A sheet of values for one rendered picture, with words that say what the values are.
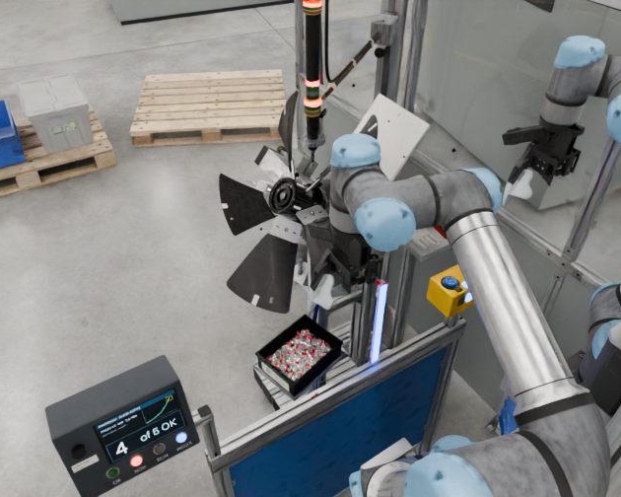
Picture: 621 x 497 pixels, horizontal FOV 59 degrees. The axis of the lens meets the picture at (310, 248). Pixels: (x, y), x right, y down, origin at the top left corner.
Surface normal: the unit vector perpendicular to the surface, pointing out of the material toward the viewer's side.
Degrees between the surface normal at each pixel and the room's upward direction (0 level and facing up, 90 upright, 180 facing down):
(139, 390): 15
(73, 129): 95
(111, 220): 1
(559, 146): 90
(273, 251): 52
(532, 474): 10
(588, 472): 30
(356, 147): 0
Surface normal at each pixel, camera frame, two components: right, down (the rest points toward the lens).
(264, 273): -0.11, 0.03
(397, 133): -0.66, -0.21
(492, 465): -0.05, -0.85
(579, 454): 0.10, -0.64
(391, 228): 0.27, 0.64
